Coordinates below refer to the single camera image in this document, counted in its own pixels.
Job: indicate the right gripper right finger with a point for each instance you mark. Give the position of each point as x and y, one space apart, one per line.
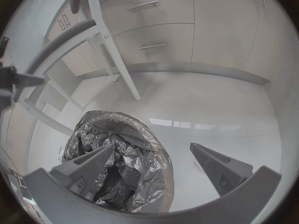
222 171

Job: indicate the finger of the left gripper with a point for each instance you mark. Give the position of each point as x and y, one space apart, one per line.
14 93
28 80

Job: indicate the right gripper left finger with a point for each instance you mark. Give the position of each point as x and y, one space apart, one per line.
88 169

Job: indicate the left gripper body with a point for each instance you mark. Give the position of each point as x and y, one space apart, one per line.
7 77

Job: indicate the black plastic bag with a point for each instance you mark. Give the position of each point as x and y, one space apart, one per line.
140 148

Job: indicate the grey padded white chair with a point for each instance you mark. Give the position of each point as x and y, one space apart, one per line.
79 26

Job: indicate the beige cabinet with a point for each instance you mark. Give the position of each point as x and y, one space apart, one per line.
222 31

